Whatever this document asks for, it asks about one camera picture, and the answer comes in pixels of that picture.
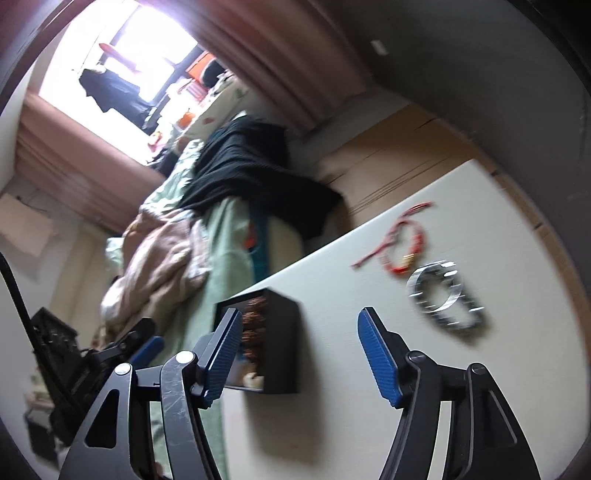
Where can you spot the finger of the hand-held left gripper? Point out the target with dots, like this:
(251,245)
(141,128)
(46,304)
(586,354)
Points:
(136,331)
(148,349)

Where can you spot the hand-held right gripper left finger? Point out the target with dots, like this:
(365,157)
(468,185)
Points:
(226,355)

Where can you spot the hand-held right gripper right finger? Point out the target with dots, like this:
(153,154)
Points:
(378,360)

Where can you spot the black cardboard box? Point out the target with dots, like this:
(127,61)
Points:
(281,341)

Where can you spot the pink fleece blanket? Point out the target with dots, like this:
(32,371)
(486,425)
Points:
(157,263)

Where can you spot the green bed sheet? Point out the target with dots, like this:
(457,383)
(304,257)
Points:
(226,230)

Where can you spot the beige paper sheet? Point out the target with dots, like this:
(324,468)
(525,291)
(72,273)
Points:
(25,224)

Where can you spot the black knit garment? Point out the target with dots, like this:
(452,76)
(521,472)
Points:
(244,170)

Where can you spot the narrow pink curtain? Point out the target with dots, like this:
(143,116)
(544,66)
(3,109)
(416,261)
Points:
(69,157)

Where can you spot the small orange object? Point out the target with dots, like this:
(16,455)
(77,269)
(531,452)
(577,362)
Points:
(184,118)

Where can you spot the floral print cloth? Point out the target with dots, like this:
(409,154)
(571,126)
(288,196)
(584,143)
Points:
(221,106)

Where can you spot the hanging black clothing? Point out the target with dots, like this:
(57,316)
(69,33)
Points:
(111,90)

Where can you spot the black bag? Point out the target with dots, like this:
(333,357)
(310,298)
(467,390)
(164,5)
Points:
(214,71)

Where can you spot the orange box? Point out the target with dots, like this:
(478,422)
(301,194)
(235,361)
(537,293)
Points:
(199,64)

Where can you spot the hanging red garment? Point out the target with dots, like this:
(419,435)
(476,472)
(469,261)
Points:
(117,55)

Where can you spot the wide pink curtain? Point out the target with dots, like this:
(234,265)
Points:
(277,60)

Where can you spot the white wall socket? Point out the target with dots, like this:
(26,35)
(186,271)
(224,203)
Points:
(379,47)

